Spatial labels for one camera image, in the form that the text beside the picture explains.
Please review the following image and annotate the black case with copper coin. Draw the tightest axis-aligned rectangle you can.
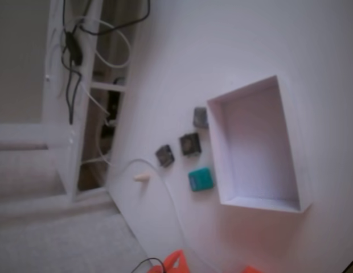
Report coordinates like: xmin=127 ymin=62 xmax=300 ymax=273
xmin=178 ymin=132 xmax=201 ymax=156

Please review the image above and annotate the white furniture frame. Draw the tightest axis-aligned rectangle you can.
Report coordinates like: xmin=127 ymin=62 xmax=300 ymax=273
xmin=0 ymin=0 xmax=137 ymax=205

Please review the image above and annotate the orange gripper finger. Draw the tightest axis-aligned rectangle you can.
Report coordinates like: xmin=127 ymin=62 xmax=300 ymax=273
xmin=146 ymin=250 xmax=182 ymax=273
xmin=176 ymin=250 xmax=192 ymax=273

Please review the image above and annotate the green cube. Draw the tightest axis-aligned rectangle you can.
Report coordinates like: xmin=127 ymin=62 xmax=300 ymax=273
xmin=187 ymin=166 xmax=216 ymax=193

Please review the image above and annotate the cream animal figurine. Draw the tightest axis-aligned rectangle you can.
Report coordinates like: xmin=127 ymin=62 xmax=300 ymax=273
xmin=133 ymin=170 xmax=151 ymax=183

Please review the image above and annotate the thin white cord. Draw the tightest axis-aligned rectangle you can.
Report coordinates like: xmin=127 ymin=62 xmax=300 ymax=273
xmin=79 ymin=81 xmax=116 ymax=167

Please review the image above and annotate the looped white cord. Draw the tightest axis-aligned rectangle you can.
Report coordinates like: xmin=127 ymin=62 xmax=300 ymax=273
xmin=76 ymin=16 xmax=132 ymax=69

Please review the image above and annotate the long white cable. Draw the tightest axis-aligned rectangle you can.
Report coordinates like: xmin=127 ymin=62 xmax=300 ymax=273
xmin=113 ymin=158 xmax=223 ymax=273

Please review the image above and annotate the black case with dark coin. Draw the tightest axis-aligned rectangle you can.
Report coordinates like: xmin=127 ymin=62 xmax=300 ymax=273
xmin=155 ymin=144 xmax=176 ymax=168

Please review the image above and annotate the grey metal tin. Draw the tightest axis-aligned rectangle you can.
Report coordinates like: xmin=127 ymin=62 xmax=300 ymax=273
xmin=192 ymin=106 xmax=208 ymax=129

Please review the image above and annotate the black power cord with block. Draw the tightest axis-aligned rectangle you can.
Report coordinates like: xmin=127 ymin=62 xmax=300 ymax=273
xmin=60 ymin=0 xmax=151 ymax=126

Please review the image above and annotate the black and white servo wire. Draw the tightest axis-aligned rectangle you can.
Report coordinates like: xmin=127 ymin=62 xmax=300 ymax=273
xmin=133 ymin=257 xmax=167 ymax=273

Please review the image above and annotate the white cardboard bin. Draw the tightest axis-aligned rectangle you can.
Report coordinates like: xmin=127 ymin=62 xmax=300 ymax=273
xmin=206 ymin=75 xmax=311 ymax=213

